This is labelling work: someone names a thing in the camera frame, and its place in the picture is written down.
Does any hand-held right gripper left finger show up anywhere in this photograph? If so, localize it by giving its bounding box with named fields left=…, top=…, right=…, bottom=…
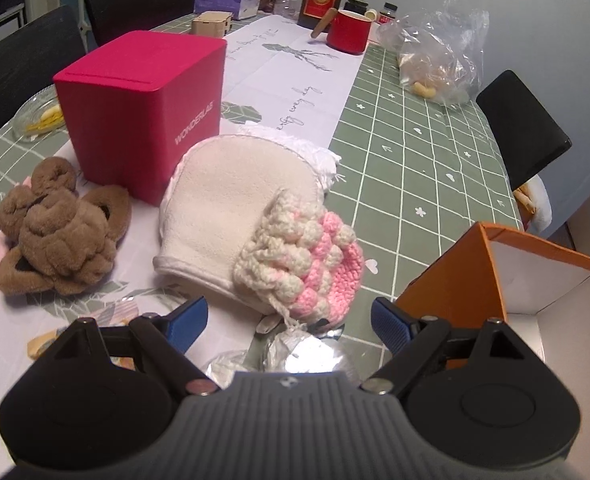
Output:
left=50, top=296, right=222, bottom=395

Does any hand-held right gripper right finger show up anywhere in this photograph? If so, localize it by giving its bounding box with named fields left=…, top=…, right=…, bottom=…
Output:
left=362, top=297, right=532, bottom=394

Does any orange cardboard box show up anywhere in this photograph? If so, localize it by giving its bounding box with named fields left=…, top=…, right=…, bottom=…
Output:
left=395, top=221, right=590, bottom=371

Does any foil snack wrapper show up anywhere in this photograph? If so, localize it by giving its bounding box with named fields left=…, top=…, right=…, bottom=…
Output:
left=202, top=327, right=361, bottom=388

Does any pink and white crochet hat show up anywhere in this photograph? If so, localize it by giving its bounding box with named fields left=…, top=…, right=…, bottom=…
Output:
left=232, top=187, right=366, bottom=323

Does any brown plush toy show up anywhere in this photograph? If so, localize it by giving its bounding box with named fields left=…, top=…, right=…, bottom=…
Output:
left=0, top=156, right=132, bottom=297

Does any yellow snack packet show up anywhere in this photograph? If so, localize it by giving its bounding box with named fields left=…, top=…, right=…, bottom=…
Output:
left=28, top=330, right=68, bottom=361

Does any white fringed cloth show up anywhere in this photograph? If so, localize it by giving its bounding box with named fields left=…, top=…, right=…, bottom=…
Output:
left=237, top=125, right=343, bottom=196

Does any magenta square box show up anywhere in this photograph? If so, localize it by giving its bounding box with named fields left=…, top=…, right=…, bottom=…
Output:
left=52, top=30, right=228, bottom=207

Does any black chair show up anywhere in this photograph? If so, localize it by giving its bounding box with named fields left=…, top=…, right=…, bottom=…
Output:
left=476, top=70, right=573, bottom=192
left=84, top=0, right=203, bottom=47
left=0, top=6, right=87, bottom=151

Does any white printed table runner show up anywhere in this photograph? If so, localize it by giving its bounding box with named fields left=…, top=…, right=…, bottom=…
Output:
left=0, top=12, right=366, bottom=461

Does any clear glass dish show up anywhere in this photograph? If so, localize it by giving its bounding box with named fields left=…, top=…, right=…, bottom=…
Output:
left=12, top=84, right=68, bottom=142

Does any clear plastic bag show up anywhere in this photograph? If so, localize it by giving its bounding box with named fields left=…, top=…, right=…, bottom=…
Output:
left=375, top=0, right=490, bottom=107

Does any small wooden box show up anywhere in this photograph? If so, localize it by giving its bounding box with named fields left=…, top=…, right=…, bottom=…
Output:
left=191, top=10, right=233, bottom=38

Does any red mug with wooden handle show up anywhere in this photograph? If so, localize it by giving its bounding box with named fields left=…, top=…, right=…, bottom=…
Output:
left=310, top=7, right=373, bottom=56

